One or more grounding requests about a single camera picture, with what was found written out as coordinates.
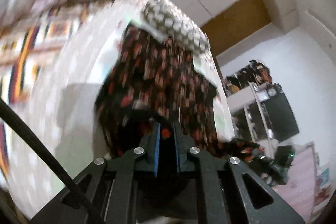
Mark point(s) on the black floral garment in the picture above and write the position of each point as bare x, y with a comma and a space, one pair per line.
160, 78

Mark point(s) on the heart patchwork quilt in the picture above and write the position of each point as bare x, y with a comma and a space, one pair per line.
30, 182

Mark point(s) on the white shelf unit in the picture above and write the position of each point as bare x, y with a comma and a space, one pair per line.
262, 113

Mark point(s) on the orange geometric patterned blanket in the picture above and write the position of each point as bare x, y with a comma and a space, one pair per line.
41, 56

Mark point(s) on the pile of clothes on shelf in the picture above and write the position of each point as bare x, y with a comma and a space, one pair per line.
255, 72

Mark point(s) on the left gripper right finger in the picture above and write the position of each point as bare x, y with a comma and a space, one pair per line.
183, 143

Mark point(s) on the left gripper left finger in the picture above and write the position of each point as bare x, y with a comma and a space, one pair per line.
149, 160

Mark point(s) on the olive white-spotted bolster pillow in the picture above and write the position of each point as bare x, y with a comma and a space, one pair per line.
167, 18

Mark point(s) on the brown wooden door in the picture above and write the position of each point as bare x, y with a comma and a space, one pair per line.
236, 23

